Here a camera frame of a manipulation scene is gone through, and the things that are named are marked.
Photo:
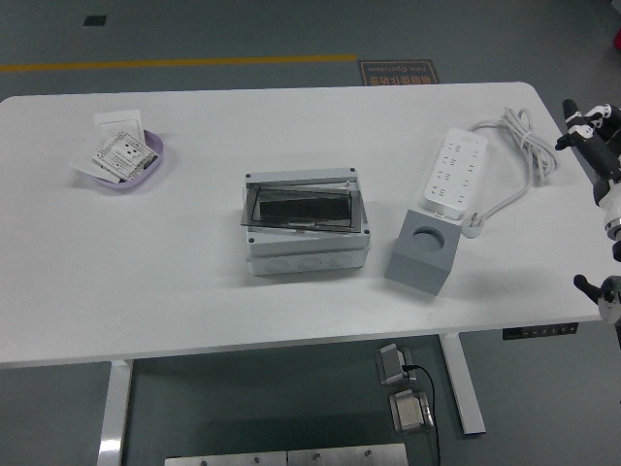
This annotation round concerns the grey metal base plate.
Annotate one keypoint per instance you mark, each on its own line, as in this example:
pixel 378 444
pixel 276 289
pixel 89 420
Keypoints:
pixel 223 460
pixel 347 456

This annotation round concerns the black table control panel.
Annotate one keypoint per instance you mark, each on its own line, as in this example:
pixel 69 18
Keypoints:
pixel 524 333

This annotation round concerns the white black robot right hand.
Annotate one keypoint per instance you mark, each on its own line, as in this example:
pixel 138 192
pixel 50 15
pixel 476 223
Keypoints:
pixel 601 155

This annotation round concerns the white table leg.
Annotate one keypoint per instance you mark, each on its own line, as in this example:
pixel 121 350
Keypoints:
pixel 114 412
pixel 463 388

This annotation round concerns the white flat cover plate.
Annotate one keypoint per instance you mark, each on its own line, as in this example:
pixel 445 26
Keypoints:
pixel 83 160

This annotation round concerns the red object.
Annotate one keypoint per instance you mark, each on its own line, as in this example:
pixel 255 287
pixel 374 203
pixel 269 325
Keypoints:
pixel 617 40

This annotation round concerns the transparent grey box lid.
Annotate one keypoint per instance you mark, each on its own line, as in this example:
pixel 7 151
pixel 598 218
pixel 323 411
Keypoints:
pixel 301 206

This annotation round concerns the plain white switch plate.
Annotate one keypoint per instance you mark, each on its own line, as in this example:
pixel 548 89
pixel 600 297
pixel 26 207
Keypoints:
pixel 116 122

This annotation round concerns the dark square floor hatch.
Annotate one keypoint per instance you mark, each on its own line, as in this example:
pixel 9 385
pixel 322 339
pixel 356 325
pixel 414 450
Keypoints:
pixel 94 20

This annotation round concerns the grey cube with round hole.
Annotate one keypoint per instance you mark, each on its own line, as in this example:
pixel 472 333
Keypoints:
pixel 412 272

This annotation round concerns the grey plastic junction box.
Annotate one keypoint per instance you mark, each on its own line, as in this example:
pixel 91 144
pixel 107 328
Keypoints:
pixel 305 262

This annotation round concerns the silver foot pedal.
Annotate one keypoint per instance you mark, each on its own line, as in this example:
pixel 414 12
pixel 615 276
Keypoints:
pixel 410 412
pixel 390 364

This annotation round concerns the white power strip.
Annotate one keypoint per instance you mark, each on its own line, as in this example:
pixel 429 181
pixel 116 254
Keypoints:
pixel 451 165

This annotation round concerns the brown floor sign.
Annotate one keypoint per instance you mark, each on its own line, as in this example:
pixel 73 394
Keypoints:
pixel 398 73

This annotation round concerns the white socket panel with print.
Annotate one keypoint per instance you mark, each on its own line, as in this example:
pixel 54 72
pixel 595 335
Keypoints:
pixel 125 155

